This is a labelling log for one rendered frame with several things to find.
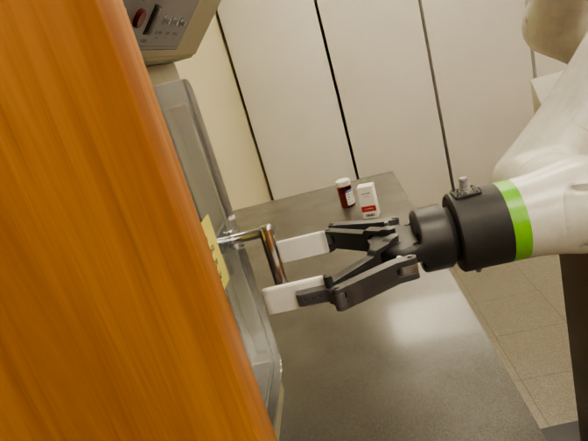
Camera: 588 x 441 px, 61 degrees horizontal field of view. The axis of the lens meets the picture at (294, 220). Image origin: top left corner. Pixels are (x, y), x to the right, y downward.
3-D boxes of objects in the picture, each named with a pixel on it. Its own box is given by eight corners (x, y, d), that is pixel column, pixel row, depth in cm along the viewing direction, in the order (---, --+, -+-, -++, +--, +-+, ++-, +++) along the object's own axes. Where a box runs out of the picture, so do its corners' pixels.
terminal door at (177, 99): (246, 586, 41) (44, 112, 29) (277, 364, 70) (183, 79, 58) (255, 585, 41) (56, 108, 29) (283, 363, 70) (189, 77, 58)
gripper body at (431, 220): (436, 193, 61) (360, 211, 62) (453, 215, 53) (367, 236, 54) (446, 248, 63) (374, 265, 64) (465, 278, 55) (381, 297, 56)
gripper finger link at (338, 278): (397, 262, 59) (407, 264, 58) (329, 308, 53) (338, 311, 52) (390, 232, 58) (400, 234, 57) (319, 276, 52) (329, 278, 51)
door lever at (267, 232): (253, 295, 63) (249, 304, 61) (230, 226, 60) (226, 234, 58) (294, 285, 62) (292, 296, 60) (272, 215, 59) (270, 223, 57)
